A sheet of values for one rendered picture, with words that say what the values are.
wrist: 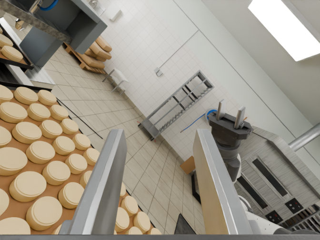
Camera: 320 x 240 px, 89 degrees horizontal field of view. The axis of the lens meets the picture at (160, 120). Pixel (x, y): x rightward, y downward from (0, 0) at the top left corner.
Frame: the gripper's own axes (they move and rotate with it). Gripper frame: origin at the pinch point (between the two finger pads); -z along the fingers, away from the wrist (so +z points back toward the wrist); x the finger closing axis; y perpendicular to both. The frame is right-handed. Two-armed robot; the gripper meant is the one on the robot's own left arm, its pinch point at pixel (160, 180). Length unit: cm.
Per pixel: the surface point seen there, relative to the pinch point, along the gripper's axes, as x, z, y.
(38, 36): -50, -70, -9
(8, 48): -46, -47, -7
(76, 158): -20.8, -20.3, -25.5
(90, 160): -19.0, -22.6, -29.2
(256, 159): 185, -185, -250
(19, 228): -20.2, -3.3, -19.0
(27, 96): -34.1, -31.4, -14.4
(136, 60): -61, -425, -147
